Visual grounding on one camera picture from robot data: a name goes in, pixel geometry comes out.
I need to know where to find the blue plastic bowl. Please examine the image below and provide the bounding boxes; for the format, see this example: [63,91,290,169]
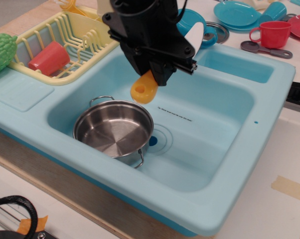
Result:
[177,8,218,49]

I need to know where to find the light blue toy sink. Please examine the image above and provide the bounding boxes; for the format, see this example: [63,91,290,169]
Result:
[0,44,296,236]

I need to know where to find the black base bottom left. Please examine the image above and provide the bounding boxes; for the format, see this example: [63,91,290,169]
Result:
[0,231,56,239]

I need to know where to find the blue plastic plate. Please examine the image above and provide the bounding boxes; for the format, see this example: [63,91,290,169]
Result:
[213,1,261,31]

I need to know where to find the silver metal lid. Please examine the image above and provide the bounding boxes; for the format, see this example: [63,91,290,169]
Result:
[206,21,230,44]

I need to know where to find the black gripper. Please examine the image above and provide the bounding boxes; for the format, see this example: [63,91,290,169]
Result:
[102,0,196,86]

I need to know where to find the yellow handled white toy knife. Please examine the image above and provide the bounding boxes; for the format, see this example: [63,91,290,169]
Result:
[130,22,204,104]

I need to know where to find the green toy bitter gourd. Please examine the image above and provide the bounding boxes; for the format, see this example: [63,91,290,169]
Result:
[0,33,17,71]

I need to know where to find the black device at right edge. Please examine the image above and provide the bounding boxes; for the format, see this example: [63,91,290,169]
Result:
[286,82,300,105]

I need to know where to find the blue plastic tumbler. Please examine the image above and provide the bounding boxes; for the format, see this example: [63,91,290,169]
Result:
[258,1,287,24]

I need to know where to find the black braided cable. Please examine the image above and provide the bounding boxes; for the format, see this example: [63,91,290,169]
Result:
[0,195,38,239]

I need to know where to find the grey toy spoon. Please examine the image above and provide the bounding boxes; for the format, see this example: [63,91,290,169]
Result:
[240,41,293,59]

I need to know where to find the orange toy utensil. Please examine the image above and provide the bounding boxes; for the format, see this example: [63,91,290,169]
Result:
[54,0,88,17]

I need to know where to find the beige masking tape strip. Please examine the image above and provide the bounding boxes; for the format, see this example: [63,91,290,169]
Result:
[271,176,300,200]

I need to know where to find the red plastic cup in rack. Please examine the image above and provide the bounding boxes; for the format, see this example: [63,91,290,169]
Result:
[28,41,70,76]

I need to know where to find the orange tape piece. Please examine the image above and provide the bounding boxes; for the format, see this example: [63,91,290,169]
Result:
[16,215,48,235]

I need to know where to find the yellow dish rack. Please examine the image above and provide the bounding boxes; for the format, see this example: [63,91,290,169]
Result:
[9,7,119,86]

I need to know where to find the cream toy detergent bottle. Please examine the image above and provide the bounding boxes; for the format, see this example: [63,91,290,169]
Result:
[97,0,113,21]

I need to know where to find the stainless steel pot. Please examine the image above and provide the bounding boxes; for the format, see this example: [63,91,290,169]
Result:
[72,96,154,168]

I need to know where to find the red cup with handle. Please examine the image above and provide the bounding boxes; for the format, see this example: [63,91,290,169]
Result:
[249,21,292,49]

